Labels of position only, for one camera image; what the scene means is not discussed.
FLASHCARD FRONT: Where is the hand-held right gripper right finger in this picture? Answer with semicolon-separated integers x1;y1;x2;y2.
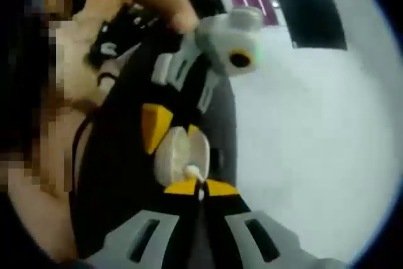
201;179;319;269

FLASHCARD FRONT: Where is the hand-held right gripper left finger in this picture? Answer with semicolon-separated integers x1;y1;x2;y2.
84;178;202;269

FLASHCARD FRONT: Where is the white oval charging case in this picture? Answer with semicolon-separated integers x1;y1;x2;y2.
153;126;210;186

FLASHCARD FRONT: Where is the black charging case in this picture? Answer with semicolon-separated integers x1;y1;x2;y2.
209;147;226;169

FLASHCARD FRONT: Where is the person's right leg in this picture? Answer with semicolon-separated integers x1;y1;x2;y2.
8;183;79;262

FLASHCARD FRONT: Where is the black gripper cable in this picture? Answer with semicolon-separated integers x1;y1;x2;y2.
71;72;122;194

